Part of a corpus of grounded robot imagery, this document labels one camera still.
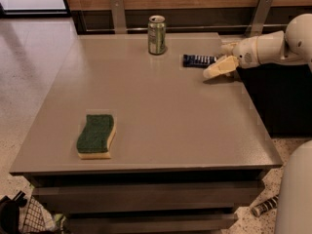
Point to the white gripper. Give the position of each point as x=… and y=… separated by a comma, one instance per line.
x=244, y=55

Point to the striped black white handle tool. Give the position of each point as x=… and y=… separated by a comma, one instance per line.
x=265, y=206

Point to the lower grey drawer front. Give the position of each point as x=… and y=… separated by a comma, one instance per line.
x=165, y=224

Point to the right metal bracket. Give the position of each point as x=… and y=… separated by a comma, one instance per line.
x=259, y=17

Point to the blue rxbar blueberry wrapper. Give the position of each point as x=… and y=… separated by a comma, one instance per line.
x=198, y=61

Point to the upper grey drawer front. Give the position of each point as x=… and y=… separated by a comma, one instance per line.
x=148, y=197

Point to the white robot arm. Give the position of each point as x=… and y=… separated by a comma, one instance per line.
x=276, y=68

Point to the grey drawer cabinet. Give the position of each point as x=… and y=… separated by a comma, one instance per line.
x=172, y=125

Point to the wire mesh basket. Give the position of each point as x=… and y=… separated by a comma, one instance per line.
x=32, y=220

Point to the green soda can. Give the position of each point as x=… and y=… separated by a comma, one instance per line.
x=156, y=35

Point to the metal bracket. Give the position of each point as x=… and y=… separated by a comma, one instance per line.
x=119, y=17
x=259, y=17

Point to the black object at corner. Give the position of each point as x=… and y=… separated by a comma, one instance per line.
x=10, y=213

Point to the horizontal metal rail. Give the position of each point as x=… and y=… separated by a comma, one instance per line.
x=224, y=29

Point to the green and yellow sponge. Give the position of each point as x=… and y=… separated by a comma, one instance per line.
x=96, y=137

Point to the left metal bracket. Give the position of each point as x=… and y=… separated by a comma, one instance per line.
x=119, y=17

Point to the grey drawer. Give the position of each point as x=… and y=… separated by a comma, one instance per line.
x=165, y=224
x=148, y=197

